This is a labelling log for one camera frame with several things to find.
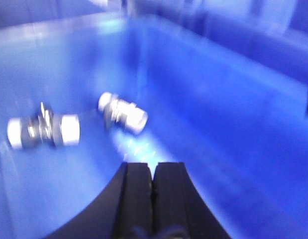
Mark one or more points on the metal valve white caps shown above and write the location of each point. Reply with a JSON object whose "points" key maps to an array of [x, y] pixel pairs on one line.
{"points": [[118, 111], [45, 127]]}

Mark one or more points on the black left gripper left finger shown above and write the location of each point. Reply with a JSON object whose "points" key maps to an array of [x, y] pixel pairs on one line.
{"points": [[124, 204]]}

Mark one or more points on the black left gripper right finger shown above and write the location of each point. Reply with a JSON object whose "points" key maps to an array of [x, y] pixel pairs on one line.
{"points": [[178, 209]]}

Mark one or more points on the blue bin front right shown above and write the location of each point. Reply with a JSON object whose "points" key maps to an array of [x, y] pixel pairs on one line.
{"points": [[240, 128]]}

